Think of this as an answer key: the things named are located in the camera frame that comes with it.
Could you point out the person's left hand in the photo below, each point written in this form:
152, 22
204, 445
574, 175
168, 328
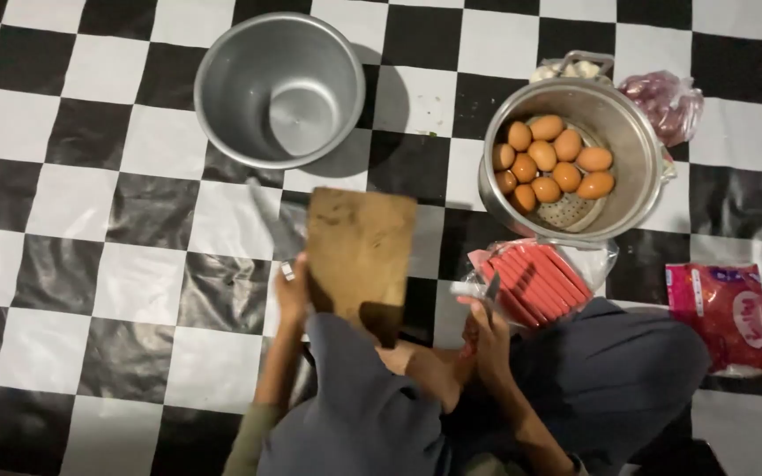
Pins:
292, 297

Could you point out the person's right hand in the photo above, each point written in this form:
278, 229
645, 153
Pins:
492, 350

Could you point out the person's right fingers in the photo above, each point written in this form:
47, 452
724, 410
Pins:
480, 317

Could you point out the person's left fingers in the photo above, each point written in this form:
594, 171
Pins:
290, 285

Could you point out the small kitchen knife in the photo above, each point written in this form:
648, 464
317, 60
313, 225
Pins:
492, 291

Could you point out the wooden cutting board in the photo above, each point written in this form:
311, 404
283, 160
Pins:
361, 251

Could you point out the clear pack of red sausages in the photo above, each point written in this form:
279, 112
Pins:
540, 281

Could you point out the person's bare foot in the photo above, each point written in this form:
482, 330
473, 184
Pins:
427, 370

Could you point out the perforated aluminium steamer plate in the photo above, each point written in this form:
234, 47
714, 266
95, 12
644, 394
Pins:
569, 213

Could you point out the person's grey trousers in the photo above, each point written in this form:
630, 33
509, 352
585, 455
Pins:
368, 410

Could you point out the empty aluminium pot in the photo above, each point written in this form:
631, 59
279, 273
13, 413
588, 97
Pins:
249, 125

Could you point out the black white checkered floor mat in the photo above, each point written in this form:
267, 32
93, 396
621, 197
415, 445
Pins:
123, 284

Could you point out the heap of brown eggs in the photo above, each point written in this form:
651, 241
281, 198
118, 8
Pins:
543, 155

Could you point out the red snack packet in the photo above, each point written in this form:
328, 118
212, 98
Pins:
725, 317

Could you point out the clear bag of garlic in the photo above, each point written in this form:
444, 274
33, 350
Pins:
569, 69

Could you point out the clear bag of shallots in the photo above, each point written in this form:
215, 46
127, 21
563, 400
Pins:
665, 106

